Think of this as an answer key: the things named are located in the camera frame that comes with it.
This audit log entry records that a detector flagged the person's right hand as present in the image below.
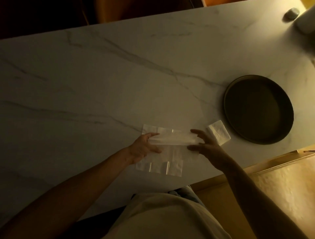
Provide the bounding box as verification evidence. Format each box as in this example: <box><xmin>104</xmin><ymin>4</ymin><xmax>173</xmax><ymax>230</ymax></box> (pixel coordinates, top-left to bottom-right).
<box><xmin>187</xmin><ymin>129</ymin><xmax>233</xmax><ymax>171</ymax></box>

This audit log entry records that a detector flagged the person's left hand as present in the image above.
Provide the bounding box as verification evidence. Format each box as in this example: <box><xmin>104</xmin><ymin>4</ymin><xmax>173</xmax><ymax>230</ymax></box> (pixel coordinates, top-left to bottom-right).
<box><xmin>127</xmin><ymin>133</ymin><xmax>163</xmax><ymax>165</ymax></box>

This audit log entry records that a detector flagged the spread of white paper napkins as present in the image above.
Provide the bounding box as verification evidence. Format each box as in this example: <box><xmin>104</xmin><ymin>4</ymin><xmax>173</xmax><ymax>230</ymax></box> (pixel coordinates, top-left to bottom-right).
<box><xmin>135</xmin><ymin>124</ymin><xmax>197</xmax><ymax>177</ymax></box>

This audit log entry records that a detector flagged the round dark tray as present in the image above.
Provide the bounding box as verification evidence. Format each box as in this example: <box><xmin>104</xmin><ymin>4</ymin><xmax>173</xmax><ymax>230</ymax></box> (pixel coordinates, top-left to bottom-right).
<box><xmin>224</xmin><ymin>75</ymin><xmax>295</xmax><ymax>145</ymax></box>

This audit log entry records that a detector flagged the person's right forearm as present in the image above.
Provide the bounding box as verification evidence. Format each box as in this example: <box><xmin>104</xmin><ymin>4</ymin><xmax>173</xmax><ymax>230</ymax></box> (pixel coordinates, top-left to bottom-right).
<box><xmin>221</xmin><ymin>157</ymin><xmax>308</xmax><ymax>239</ymax></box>

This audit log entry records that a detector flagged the person's left forearm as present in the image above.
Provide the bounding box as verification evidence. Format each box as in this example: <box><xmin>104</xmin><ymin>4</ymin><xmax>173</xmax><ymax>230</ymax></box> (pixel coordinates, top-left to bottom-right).
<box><xmin>0</xmin><ymin>146</ymin><xmax>135</xmax><ymax>239</ymax></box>

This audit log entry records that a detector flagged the beige shirt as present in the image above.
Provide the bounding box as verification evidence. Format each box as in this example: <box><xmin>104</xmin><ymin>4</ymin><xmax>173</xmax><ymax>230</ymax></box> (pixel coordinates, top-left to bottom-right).
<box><xmin>103</xmin><ymin>193</ymin><xmax>232</xmax><ymax>239</ymax></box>

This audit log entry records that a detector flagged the small grey round cap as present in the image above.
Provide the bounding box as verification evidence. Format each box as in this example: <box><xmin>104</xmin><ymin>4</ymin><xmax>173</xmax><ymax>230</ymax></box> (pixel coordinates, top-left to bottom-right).
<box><xmin>283</xmin><ymin>7</ymin><xmax>300</xmax><ymax>21</ymax></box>

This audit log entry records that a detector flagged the white rounded container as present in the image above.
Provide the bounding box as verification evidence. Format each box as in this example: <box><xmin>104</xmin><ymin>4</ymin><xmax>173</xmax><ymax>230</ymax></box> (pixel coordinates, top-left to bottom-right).
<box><xmin>294</xmin><ymin>4</ymin><xmax>315</xmax><ymax>35</ymax></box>

